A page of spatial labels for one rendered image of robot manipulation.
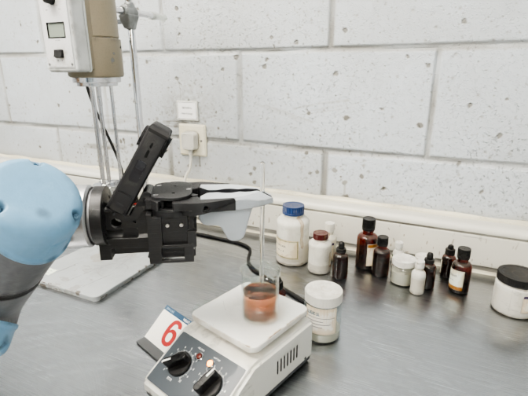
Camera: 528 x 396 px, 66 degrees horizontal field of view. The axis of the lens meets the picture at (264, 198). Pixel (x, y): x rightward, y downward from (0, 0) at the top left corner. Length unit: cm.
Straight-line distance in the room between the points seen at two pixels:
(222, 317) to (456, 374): 34
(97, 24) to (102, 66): 7
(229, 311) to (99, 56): 52
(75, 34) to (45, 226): 53
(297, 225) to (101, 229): 46
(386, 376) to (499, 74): 60
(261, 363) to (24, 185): 33
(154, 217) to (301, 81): 59
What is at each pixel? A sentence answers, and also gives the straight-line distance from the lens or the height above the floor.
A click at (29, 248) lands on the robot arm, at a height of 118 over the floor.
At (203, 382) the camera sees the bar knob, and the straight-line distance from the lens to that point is 52.
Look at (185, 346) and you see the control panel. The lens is 58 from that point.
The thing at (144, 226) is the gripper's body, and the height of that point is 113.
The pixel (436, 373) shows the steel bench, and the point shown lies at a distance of 66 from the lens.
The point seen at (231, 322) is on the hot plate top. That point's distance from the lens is 56.
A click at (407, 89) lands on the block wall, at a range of 93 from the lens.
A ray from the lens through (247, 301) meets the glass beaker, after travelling 54.
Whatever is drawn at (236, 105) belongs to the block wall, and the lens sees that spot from 105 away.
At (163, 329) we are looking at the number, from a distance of 68.
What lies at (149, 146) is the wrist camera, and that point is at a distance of 48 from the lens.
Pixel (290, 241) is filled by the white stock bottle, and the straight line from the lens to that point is 86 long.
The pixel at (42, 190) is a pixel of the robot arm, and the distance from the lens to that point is 35.
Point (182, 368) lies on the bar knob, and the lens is 56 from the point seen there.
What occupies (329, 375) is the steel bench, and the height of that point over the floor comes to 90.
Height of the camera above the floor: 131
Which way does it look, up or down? 18 degrees down
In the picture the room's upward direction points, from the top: straight up
